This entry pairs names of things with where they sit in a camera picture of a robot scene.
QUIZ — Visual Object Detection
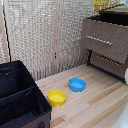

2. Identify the silver drawer handle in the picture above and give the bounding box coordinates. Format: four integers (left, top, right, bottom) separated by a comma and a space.
85, 34, 114, 46
96, 54, 122, 67

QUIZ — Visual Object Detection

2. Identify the dark brown drawer cabinet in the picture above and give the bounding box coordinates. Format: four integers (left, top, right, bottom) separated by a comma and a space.
86, 4, 128, 83

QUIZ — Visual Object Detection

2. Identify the blue bowl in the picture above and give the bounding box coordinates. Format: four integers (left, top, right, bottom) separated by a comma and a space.
68, 77, 88, 93

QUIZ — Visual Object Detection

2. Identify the yellow bowl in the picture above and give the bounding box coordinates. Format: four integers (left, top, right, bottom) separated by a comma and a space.
47, 88, 68, 107

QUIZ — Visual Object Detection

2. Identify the wicker folding screen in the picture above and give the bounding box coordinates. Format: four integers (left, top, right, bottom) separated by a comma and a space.
0, 0, 128, 82

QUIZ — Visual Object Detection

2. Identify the black fabric storage bin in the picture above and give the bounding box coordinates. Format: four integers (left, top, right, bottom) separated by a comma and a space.
0, 60, 53, 128

